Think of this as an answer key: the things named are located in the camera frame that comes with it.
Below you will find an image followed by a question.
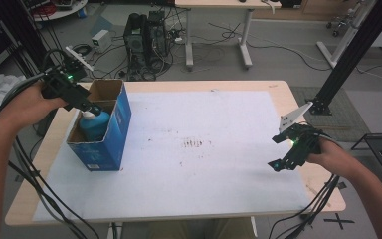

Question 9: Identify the left gripper cable bundle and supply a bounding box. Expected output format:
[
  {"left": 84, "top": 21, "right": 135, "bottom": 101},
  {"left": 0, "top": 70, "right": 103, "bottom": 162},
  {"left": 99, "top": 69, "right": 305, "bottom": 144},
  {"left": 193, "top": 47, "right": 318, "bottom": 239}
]
[{"left": 0, "top": 49, "right": 101, "bottom": 239}]

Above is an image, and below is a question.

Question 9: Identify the round white table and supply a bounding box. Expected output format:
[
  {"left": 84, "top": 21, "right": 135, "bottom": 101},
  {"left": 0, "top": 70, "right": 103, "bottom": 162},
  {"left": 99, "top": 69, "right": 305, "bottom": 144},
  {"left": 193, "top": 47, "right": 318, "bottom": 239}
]
[{"left": 29, "top": 0, "right": 90, "bottom": 22}]

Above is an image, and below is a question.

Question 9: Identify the white power strip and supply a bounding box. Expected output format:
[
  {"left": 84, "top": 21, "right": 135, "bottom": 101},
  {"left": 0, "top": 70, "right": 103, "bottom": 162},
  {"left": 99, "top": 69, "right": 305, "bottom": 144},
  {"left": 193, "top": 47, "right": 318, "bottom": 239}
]
[{"left": 65, "top": 45, "right": 95, "bottom": 72}]

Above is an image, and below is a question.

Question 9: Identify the white paper sheet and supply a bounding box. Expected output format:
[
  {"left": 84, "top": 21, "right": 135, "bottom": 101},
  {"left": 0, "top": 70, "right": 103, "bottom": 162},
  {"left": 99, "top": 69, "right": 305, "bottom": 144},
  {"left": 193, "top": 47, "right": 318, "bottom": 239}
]
[{"left": 33, "top": 90, "right": 312, "bottom": 223}]

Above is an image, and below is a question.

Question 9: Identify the black aluminium stand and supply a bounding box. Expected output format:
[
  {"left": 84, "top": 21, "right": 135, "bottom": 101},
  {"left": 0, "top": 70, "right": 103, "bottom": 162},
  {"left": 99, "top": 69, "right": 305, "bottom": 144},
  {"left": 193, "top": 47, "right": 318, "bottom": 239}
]
[{"left": 306, "top": 0, "right": 382, "bottom": 117}]

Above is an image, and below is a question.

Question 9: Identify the black floor cable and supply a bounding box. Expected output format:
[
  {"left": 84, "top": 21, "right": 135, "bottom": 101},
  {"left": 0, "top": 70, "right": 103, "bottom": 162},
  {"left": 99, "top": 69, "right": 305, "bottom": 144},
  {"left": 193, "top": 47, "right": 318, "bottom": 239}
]
[{"left": 208, "top": 21, "right": 333, "bottom": 73}]

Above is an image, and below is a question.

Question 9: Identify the blue cardboard box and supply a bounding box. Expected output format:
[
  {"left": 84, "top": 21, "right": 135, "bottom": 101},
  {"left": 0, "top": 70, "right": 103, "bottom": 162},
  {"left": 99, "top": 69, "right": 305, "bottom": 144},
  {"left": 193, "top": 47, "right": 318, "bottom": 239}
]
[{"left": 66, "top": 79, "right": 132, "bottom": 172}]

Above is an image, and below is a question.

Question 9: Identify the grey floor mat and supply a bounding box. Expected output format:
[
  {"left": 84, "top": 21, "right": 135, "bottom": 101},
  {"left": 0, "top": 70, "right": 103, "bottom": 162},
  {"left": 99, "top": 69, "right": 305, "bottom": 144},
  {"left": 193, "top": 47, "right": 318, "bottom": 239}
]
[{"left": 289, "top": 86, "right": 373, "bottom": 144}]

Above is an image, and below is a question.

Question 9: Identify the right gripper cable bundle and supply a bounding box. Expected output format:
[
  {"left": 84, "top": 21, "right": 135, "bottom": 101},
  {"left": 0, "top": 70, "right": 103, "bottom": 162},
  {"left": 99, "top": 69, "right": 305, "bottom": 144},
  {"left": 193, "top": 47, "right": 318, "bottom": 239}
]
[{"left": 268, "top": 173, "right": 341, "bottom": 239}]

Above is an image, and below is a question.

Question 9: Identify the small white device box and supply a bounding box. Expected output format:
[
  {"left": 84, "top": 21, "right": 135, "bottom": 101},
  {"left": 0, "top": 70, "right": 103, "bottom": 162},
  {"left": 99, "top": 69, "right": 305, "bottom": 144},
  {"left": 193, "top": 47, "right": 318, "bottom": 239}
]
[{"left": 91, "top": 29, "right": 112, "bottom": 54}]

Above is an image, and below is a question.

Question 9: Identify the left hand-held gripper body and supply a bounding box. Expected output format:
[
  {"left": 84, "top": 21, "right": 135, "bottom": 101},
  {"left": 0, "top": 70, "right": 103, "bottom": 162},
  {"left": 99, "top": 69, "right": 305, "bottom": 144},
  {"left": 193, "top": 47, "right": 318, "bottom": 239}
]
[{"left": 41, "top": 56, "right": 93, "bottom": 112}]

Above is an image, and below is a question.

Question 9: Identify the person's left hand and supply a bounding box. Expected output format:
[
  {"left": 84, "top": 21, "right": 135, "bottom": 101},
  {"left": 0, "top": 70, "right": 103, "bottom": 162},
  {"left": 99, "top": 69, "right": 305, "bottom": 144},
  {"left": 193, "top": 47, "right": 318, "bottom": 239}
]
[{"left": 0, "top": 81, "right": 70, "bottom": 131}]

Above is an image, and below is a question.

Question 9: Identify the white-legged wooden desk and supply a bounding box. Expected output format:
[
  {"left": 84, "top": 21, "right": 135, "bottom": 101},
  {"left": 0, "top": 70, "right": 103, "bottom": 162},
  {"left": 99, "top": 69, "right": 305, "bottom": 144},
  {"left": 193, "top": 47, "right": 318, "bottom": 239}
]
[{"left": 174, "top": 0, "right": 283, "bottom": 72}]

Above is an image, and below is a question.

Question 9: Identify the person's right hand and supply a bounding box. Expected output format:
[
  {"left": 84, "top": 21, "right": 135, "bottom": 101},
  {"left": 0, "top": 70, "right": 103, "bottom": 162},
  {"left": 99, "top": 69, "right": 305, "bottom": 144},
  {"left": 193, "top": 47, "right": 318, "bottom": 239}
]
[{"left": 305, "top": 136, "right": 360, "bottom": 177}]

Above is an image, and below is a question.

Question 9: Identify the gripper cable bundle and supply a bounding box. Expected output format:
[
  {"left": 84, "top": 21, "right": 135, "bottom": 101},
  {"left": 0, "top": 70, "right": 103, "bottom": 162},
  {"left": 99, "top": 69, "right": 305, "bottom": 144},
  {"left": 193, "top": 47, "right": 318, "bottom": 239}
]
[
  {"left": 268, "top": 173, "right": 341, "bottom": 239},
  {"left": 0, "top": 49, "right": 101, "bottom": 239}
]

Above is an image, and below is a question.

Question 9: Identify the black computer tower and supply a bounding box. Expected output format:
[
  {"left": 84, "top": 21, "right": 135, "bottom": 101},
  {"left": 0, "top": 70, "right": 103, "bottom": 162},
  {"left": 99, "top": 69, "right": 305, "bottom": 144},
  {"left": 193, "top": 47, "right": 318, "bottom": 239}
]
[
  {"left": 122, "top": 12, "right": 153, "bottom": 82},
  {"left": 147, "top": 9, "right": 171, "bottom": 65}
]

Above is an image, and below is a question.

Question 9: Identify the black curtain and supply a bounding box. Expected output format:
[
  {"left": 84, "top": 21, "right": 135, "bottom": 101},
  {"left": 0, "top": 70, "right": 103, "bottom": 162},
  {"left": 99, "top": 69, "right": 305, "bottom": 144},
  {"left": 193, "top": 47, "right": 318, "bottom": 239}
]
[{"left": 0, "top": 0, "right": 49, "bottom": 77}]

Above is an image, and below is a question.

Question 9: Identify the blue bottle with white cap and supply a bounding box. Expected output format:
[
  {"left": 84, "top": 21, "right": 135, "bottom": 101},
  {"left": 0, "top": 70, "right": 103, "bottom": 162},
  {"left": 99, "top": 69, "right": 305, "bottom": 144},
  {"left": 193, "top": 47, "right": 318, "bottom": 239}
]
[{"left": 79, "top": 110, "right": 111, "bottom": 142}]

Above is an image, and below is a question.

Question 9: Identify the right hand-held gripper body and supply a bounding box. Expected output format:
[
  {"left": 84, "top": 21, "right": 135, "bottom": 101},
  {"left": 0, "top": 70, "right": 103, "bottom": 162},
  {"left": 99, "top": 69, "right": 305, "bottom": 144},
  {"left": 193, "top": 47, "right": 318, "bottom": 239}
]
[{"left": 278, "top": 101, "right": 323, "bottom": 171}]

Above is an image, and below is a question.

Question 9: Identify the white metal stand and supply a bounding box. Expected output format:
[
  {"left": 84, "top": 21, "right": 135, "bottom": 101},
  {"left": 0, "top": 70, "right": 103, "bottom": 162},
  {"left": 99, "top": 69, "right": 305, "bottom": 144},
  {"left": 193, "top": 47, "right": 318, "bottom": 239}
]
[{"left": 315, "top": 0, "right": 382, "bottom": 70}]

